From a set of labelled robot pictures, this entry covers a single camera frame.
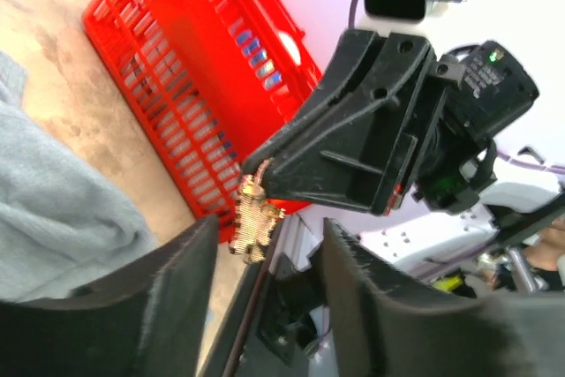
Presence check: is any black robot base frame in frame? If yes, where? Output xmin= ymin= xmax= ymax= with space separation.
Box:
xmin=200 ymin=215 xmax=335 ymax=376

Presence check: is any grey sleeveless shirt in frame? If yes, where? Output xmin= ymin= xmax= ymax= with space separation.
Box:
xmin=1 ymin=54 xmax=158 ymax=302

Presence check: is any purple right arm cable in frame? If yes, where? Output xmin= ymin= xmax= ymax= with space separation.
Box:
xmin=347 ymin=0 xmax=365 ymax=30

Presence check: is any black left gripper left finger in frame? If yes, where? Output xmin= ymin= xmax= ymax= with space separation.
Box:
xmin=1 ymin=215 xmax=218 ymax=376

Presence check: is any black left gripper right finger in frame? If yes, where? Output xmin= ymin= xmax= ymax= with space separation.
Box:
xmin=321 ymin=219 xmax=564 ymax=376

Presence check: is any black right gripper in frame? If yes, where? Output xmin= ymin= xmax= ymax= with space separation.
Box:
xmin=242 ymin=29 xmax=463 ymax=215

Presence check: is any orange maple leaf brooch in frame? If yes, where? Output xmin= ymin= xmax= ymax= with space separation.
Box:
xmin=229 ymin=158 xmax=286 ymax=264

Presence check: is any red plastic basket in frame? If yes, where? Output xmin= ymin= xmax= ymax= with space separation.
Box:
xmin=83 ymin=0 xmax=321 ymax=242

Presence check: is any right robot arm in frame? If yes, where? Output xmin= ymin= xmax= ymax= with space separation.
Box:
xmin=242 ymin=29 xmax=564 ymax=247

